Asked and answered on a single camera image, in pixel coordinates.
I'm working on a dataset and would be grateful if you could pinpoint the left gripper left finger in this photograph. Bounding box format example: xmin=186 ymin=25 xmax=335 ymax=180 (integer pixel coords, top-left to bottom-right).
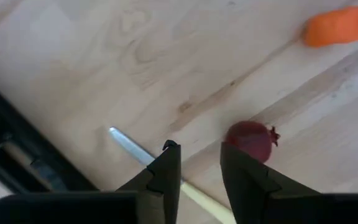
xmin=116 ymin=139 xmax=182 ymax=224

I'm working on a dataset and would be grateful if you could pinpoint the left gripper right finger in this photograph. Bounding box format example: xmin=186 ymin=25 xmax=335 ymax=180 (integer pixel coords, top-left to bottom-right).
xmin=219 ymin=142 xmax=319 ymax=224

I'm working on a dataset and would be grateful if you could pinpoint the dark red toy pomegranate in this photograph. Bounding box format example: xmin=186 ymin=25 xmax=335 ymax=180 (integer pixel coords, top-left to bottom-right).
xmin=224 ymin=120 xmax=281 ymax=164

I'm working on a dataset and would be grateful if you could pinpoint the orange toy tangerine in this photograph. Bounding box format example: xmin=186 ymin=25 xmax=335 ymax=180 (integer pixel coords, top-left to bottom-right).
xmin=301 ymin=5 xmax=358 ymax=48

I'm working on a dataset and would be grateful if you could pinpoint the knife with pale handle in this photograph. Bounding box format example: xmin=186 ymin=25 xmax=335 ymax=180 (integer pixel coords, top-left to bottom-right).
xmin=108 ymin=126 xmax=237 ymax=224

